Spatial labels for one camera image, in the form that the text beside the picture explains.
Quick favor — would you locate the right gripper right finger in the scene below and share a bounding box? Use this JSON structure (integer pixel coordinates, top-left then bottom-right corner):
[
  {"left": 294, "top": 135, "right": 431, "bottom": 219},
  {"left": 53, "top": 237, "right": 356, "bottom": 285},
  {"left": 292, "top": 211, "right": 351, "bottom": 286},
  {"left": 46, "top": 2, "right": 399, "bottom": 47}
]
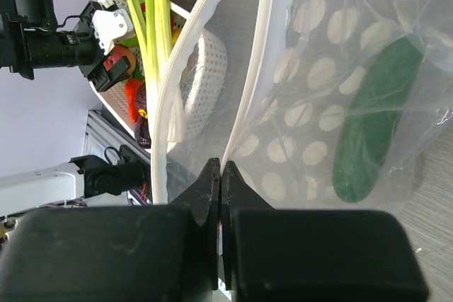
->
[{"left": 221, "top": 161, "right": 273, "bottom": 291}]

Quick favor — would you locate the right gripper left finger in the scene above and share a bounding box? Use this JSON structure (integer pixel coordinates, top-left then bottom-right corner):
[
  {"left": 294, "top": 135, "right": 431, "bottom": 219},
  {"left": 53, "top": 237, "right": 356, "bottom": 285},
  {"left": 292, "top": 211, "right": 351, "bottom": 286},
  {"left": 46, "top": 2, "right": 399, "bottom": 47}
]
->
[{"left": 170, "top": 158, "right": 221, "bottom": 291}]

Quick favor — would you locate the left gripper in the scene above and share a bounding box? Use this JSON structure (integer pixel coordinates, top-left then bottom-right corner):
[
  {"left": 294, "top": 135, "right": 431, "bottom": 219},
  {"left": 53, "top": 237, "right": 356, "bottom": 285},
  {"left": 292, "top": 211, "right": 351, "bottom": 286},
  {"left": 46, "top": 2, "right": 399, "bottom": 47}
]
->
[{"left": 79, "top": 1, "right": 130, "bottom": 93}]

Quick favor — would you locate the purple eggplant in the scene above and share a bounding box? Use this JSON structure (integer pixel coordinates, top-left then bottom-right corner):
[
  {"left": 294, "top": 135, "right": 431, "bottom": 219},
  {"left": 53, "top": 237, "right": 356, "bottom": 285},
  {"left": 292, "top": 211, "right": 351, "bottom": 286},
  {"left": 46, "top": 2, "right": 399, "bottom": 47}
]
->
[{"left": 134, "top": 116, "right": 151, "bottom": 149}]

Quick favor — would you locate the clear zip top bag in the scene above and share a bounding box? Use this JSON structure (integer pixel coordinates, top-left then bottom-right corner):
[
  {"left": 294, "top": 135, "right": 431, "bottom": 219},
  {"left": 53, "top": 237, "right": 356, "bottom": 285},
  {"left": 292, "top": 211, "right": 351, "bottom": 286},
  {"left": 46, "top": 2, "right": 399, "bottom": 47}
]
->
[{"left": 151, "top": 0, "right": 452, "bottom": 209}]

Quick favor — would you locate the dark green cucumber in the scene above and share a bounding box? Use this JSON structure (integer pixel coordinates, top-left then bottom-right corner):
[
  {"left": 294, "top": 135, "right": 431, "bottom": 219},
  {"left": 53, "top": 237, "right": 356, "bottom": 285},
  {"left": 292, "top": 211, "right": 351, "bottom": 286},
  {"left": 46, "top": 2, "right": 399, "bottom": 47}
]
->
[{"left": 332, "top": 37, "right": 423, "bottom": 203}]

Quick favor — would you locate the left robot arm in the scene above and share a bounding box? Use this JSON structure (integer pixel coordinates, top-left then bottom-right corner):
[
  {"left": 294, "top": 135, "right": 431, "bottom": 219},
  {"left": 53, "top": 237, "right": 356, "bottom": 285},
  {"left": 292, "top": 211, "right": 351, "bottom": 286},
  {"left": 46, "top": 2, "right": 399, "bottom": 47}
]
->
[{"left": 1, "top": 0, "right": 149, "bottom": 220}]

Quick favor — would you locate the green leek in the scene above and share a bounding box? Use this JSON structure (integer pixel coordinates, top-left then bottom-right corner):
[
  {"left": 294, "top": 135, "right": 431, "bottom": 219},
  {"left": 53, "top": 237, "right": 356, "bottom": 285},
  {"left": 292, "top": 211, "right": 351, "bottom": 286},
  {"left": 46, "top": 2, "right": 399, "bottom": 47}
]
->
[{"left": 126, "top": 0, "right": 173, "bottom": 134}]

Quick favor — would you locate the white plastic basket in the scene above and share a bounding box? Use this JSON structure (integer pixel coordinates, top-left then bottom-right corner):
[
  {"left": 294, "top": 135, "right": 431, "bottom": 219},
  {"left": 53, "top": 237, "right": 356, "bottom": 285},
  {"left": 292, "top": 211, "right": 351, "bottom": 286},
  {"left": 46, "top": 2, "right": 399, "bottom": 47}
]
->
[{"left": 91, "top": 0, "right": 228, "bottom": 147}]

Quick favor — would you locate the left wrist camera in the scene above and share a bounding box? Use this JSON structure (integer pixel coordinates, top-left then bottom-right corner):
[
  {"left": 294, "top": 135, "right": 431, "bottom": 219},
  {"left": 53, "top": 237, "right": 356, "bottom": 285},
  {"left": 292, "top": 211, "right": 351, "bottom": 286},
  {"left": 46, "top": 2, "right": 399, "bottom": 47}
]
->
[{"left": 91, "top": 8, "right": 134, "bottom": 55}]

